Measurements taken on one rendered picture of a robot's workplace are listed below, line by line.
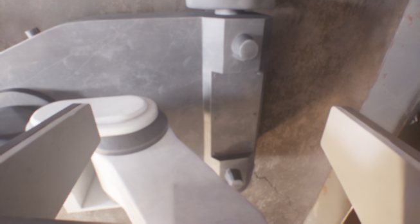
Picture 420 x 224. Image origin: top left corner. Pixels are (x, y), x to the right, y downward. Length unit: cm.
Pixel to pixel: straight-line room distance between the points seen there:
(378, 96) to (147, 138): 33
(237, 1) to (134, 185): 35
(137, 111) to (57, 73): 22
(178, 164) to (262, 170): 70
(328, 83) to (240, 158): 46
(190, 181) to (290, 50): 56
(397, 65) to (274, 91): 48
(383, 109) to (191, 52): 34
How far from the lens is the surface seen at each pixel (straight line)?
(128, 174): 32
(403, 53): 34
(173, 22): 45
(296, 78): 79
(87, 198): 50
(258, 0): 45
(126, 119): 35
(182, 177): 30
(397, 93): 33
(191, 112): 52
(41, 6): 69
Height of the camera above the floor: 61
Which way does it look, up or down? 60 degrees down
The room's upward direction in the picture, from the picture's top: 160 degrees clockwise
